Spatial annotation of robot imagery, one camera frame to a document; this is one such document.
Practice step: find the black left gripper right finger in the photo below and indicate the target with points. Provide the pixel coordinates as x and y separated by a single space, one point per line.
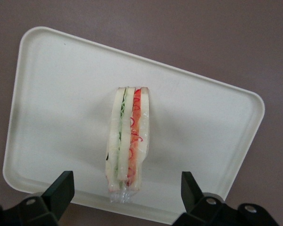
202 212

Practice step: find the cream plastic tray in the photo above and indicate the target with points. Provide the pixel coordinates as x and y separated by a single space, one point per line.
61 106

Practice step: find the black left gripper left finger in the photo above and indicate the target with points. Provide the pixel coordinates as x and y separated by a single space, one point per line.
49 204

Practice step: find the triangle sandwich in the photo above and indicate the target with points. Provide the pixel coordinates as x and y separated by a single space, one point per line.
128 141

